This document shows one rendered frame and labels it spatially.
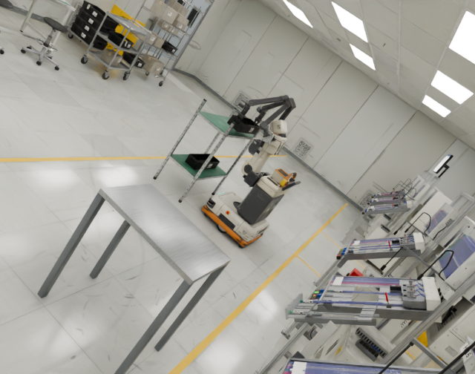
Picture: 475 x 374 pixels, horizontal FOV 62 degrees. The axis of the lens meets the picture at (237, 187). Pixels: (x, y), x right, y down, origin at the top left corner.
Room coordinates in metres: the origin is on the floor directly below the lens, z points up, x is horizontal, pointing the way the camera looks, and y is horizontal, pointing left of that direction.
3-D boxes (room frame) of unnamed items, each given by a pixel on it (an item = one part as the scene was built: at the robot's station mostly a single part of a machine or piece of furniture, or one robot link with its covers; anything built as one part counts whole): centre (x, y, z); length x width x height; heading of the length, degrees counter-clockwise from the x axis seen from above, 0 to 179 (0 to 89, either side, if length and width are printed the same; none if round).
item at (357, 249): (4.07, -1.81, 0.66); 1.01 x 0.73 x 1.31; 75
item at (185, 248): (1.97, 0.18, 0.40); 0.70 x 0.45 x 0.80; 74
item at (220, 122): (4.62, 0.52, 0.55); 0.91 x 0.46 x 1.10; 165
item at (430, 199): (7.19, -2.81, 0.95); 1.36 x 0.82 x 1.90; 75
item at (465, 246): (2.61, -1.48, 1.52); 0.51 x 0.13 x 0.27; 165
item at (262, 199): (4.40, -0.30, 0.59); 0.55 x 0.34 x 0.83; 165
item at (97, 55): (6.78, 3.11, 0.50); 0.90 x 0.54 x 1.00; 179
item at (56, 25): (5.26, 3.29, 0.28); 0.54 x 0.52 x 0.57; 98
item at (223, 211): (4.42, -0.21, 0.16); 0.67 x 0.64 x 0.25; 75
